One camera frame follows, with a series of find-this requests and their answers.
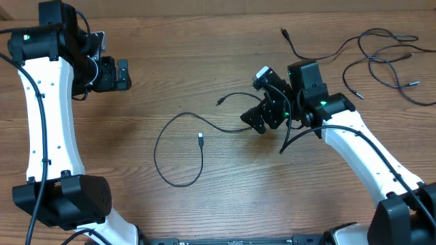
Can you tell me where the separated black cable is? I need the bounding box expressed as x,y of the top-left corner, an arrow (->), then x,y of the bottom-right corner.
341,44 -> 436,107
280,27 -> 419,64

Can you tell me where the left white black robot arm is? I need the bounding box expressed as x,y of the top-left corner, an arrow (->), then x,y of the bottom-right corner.
4,1 -> 147,244

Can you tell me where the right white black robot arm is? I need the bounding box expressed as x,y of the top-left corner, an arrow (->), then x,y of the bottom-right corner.
240,59 -> 435,245

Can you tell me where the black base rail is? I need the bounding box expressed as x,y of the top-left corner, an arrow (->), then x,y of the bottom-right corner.
142,223 -> 369,245

